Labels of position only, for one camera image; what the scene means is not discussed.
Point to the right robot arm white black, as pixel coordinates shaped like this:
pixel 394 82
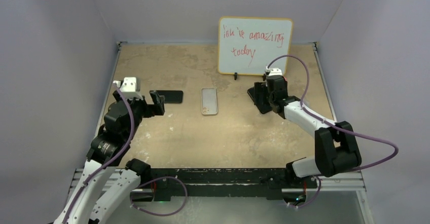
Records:
pixel 335 147

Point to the black phone without case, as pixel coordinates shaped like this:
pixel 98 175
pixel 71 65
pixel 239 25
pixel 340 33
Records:
pixel 262 107

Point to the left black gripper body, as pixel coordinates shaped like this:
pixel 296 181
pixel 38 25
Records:
pixel 141 109

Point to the white phone case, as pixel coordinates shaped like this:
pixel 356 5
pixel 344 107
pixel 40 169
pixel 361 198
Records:
pixel 209 102

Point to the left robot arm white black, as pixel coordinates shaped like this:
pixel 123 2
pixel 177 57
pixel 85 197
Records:
pixel 107 149

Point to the white board yellow frame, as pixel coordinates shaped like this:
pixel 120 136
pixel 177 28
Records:
pixel 246 45

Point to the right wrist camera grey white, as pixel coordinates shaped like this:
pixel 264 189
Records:
pixel 272 72

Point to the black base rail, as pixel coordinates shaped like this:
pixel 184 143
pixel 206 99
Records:
pixel 268 183

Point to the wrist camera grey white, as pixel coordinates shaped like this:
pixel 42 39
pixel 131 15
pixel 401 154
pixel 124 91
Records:
pixel 130 87
pixel 272 72

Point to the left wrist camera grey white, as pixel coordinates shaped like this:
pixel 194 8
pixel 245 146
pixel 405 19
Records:
pixel 130 87

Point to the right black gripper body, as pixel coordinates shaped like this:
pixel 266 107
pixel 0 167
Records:
pixel 271 98

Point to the aluminium frame rail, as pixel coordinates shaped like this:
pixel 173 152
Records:
pixel 123 181

